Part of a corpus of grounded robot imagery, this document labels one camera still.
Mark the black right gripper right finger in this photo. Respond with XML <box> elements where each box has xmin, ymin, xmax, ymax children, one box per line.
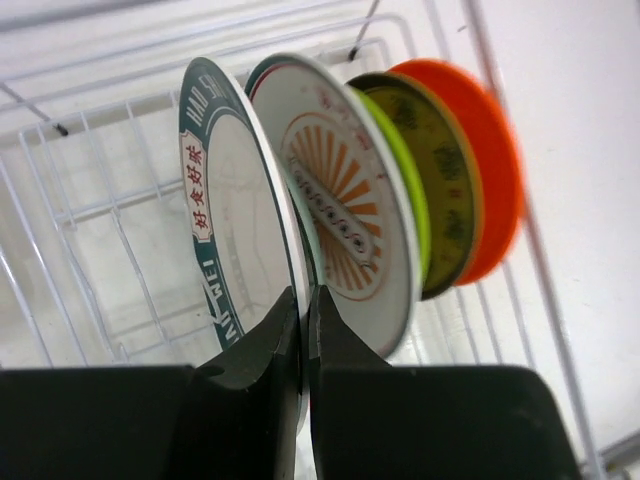
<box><xmin>307</xmin><ymin>286</ymin><xmax>390</xmax><ymax>479</ymax></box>

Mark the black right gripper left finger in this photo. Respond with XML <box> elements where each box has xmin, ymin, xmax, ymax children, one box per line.
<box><xmin>194</xmin><ymin>287</ymin><xmax>301</xmax><ymax>479</ymax></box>

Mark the lime green plate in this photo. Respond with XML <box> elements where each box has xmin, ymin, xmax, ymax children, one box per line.
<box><xmin>346</xmin><ymin>74</ymin><xmax>431</xmax><ymax>291</ymax></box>

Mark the white plate orange sunburst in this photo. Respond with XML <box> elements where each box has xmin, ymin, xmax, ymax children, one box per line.
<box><xmin>245</xmin><ymin>53</ymin><xmax>423</xmax><ymax>357</ymax></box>

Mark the dark olive patterned plate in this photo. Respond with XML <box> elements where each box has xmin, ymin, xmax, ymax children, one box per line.
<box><xmin>349</xmin><ymin>72</ymin><xmax>484</xmax><ymax>300</ymax></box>

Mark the white wire dish rack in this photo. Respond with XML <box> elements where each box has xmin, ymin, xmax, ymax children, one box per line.
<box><xmin>1</xmin><ymin>1</ymin><xmax>639</xmax><ymax>479</ymax></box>

